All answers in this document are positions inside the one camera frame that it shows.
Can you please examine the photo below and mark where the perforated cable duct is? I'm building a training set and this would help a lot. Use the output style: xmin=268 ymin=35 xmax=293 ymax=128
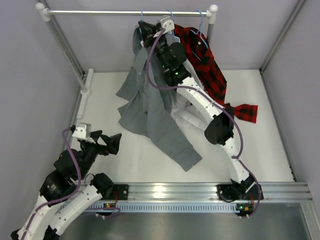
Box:
xmin=85 ymin=202 xmax=240 ymax=214

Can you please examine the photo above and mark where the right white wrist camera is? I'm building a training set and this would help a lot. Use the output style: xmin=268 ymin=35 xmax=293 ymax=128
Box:
xmin=158 ymin=15 xmax=175 ymax=33

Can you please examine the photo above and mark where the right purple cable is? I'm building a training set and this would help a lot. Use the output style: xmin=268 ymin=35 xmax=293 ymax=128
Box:
xmin=144 ymin=27 xmax=262 ymax=218

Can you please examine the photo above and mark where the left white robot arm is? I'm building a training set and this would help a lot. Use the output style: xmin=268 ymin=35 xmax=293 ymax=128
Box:
xmin=10 ymin=124 xmax=122 ymax=240

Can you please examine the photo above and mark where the white shirt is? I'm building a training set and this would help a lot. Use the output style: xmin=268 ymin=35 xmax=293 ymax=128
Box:
xmin=168 ymin=33 xmax=213 ymax=131

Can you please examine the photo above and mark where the right rack upright pole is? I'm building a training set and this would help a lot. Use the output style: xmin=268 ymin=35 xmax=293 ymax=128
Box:
xmin=206 ymin=17 xmax=216 ymax=44

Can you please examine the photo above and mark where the light blue hanger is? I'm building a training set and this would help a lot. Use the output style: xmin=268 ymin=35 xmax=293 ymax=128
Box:
xmin=139 ymin=8 xmax=145 ymax=47

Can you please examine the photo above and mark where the grey shirt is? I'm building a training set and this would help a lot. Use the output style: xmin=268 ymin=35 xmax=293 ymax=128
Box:
xmin=116 ymin=28 xmax=202 ymax=172

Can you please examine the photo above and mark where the rack upright pole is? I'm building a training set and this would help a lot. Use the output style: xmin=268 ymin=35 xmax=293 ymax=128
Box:
xmin=42 ymin=15 xmax=89 ymax=94
xmin=206 ymin=17 xmax=216 ymax=44

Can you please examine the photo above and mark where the metal clothes rail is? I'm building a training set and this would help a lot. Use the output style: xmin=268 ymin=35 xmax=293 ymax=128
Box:
xmin=35 ymin=2 xmax=219 ymax=21

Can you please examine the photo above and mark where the white rack foot bar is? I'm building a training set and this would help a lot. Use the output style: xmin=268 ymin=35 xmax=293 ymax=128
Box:
xmin=76 ymin=68 xmax=95 ymax=120

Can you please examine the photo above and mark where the blue hanger under plaid shirt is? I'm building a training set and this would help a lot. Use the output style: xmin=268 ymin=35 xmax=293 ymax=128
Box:
xmin=190 ymin=9 xmax=209 ymax=61

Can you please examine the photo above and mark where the blue hanger under white shirt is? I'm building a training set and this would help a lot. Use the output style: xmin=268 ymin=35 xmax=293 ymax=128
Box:
xmin=167 ymin=9 xmax=181 ymax=43

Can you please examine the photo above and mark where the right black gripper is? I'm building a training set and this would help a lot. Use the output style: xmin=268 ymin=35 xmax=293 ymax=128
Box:
xmin=137 ymin=21 xmax=169 ymax=71

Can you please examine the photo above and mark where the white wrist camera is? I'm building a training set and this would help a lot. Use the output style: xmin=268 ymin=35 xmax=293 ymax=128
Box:
xmin=158 ymin=15 xmax=175 ymax=33
xmin=72 ymin=122 xmax=94 ymax=143

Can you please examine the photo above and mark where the right aluminium frame post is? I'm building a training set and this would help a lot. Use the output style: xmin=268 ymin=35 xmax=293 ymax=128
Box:
xmin=259 ymin=0 xmax=308 ymax=75

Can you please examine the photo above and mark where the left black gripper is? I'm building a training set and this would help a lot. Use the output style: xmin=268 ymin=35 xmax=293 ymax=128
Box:
xmin=77 ymin=129 xmax=122 ymax=181

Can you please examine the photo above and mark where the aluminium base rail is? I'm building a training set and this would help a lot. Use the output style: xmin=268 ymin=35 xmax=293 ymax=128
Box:
xmin=117 ymin=182 xmax=313 ymax=203

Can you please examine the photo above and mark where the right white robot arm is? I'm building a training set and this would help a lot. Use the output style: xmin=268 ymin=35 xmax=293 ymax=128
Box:
xmin=138 ymin=19 xmax=262 ymax=202

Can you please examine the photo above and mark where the red black plaid shirt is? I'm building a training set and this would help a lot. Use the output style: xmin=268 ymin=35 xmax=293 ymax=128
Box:
xmin=174 ymin=24 xmax=258 ymax=124

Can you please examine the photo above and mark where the left rack upright pole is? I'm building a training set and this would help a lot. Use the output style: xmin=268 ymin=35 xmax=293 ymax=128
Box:
xmin=42 ymin=15 xmax=89 ymax=94

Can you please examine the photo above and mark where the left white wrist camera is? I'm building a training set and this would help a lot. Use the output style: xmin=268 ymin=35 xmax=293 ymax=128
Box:
xmin=72 ymin=122 xmax=94 ymax=143

